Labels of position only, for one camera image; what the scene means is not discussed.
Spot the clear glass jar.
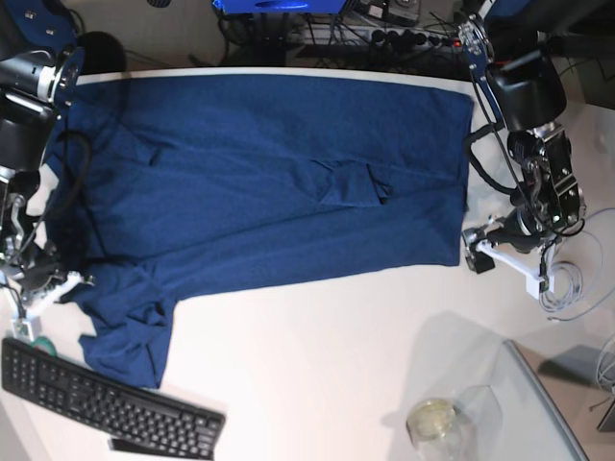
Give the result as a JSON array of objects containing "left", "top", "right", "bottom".
[{"left": 406, "top": 385, "right": 504, "bottom": 460}]

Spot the white power strip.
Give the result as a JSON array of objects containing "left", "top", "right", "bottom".
[{"left": 290, "top": 23, "right": 461, "bottom": 51}]

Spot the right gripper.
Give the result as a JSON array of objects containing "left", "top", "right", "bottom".
[{"left": 1, "top": 250, "right": 94, "bottom": 342}]

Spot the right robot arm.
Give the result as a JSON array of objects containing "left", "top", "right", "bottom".
[{"left": 1, "top": 1, "right": 85, "bottom": 343}]

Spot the blue box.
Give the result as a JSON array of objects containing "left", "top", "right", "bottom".
[{"left": 212, "top": 0, "right": 346, "bottom": 14}]

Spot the blue long-sleeve t-shirt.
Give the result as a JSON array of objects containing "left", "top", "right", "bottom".
[{"left": 46, "top": 75, "right": 474, "bottom": 388}]

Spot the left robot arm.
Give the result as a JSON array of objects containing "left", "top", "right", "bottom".
[{"left": 456, "top": 1, "right": 603, "bottom": 301}]

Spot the coiled white cable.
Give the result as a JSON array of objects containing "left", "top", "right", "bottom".
[{"left": 534, "top": 206, "right": 615, "bottom": 324}]

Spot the black computer keyboard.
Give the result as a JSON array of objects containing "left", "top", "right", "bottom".
[{"left": 1, "top": 337, "right": 225, "bottom": 460}]

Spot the green tape roll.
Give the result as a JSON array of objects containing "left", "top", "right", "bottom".
[{"left": 31, "top": 336, "right": 57, "bottom": 356}]

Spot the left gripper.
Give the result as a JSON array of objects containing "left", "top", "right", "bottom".
[{"left": 461, "top": 210, "right": 557, "bottom": 301}]

